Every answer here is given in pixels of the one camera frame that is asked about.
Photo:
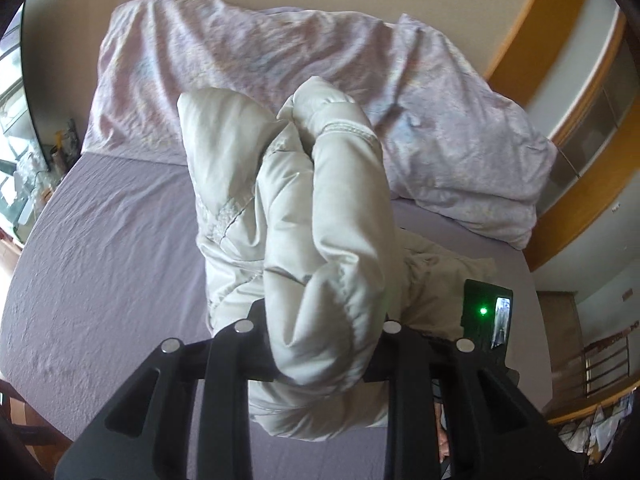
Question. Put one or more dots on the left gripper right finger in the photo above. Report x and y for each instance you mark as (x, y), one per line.
(449, 404)

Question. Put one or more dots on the lilac bed sheet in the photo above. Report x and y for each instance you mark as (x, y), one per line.
(111, 269)

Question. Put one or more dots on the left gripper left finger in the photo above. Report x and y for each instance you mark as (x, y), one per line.
(144, 430)

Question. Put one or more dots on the beige puffer jacket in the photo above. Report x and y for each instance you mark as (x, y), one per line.
(293, 209)

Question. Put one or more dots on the dark wooden chair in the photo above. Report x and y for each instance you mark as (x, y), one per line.
(31, 448)

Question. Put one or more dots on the glass balcony door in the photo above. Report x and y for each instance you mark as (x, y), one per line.
(27, 182)

